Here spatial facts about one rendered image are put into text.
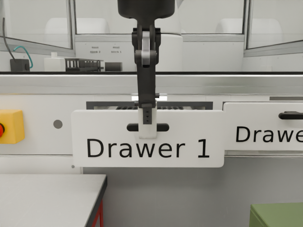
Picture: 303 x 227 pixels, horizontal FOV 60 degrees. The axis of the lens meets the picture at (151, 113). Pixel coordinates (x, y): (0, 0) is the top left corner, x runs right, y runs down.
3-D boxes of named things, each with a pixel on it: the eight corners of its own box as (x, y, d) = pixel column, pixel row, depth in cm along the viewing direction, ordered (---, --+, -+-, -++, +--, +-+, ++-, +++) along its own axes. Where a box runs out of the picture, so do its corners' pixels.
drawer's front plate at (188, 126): (223, 167, 51) (227, 111, 48) (73, 167, 51) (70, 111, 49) (221, 164, 52) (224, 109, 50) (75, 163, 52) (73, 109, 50)
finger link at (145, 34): (155, 15, 34) (155, 23, 30) (155, 55, 37) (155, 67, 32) (137, 15, 34) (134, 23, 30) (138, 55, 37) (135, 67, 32)
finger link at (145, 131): (156, 100, 42) (156, 102, 41) (156, 136, 45) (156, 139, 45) (137, 100, 42) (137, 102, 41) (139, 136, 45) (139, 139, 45)
